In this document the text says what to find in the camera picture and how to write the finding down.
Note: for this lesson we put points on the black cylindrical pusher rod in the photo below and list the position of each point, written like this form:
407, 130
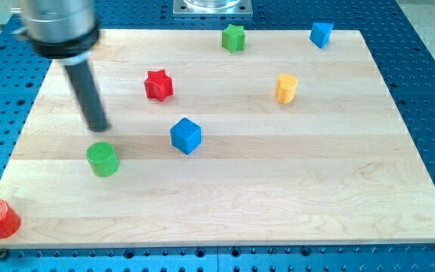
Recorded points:
84, 87

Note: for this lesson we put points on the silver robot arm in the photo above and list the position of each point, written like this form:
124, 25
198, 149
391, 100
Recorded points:
66, 31

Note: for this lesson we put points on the wooden board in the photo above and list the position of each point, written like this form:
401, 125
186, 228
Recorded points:
334, 166

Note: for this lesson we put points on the red star block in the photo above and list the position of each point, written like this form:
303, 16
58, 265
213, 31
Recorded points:
158, 85

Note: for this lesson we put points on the green cylinder block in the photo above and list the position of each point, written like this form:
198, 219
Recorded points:
102, 159

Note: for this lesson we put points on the blue cube block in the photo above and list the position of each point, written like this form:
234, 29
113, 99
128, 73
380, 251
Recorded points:
186, 136

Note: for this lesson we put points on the green star block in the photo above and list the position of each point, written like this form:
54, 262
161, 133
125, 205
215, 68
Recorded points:
233, 38

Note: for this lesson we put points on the blue triangular block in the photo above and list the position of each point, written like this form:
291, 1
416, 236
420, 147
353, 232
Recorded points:
320, 34

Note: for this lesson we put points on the blue perforated table plate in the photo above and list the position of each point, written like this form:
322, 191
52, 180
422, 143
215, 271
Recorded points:
408, 70

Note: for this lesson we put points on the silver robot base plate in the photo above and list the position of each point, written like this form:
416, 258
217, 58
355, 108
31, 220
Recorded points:
211, 7

